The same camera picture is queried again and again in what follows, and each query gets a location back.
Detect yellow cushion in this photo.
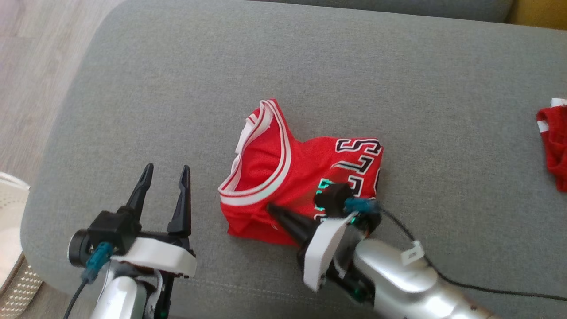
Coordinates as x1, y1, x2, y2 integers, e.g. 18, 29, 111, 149
506, 0, 567, 31

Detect white perforated laundry basket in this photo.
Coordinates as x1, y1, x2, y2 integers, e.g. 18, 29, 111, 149
0, 171, 44, 319

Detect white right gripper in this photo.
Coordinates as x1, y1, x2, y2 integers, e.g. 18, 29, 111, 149
266, 202, 355, 293

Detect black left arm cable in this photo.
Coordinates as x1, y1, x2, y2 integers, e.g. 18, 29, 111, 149
62, 241, 114, 319

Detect red white-trimmed shorts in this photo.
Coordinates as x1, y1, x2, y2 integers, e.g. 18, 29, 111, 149
536, 98, 567, 193

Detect grey sofa back cushion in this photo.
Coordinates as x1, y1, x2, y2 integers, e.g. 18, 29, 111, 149
248, 0, 515, 24

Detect white cable label tag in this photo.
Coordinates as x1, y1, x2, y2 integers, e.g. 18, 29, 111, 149
400, 240, 425, 267

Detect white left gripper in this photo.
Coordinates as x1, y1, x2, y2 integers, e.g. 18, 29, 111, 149
110, 163, 198, 280

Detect grey sofa seat cushion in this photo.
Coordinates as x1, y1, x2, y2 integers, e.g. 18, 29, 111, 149
20, 0, 567, 319

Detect red lettered basketball jersey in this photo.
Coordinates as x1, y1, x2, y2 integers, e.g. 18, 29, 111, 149
217, 98, 384, 247

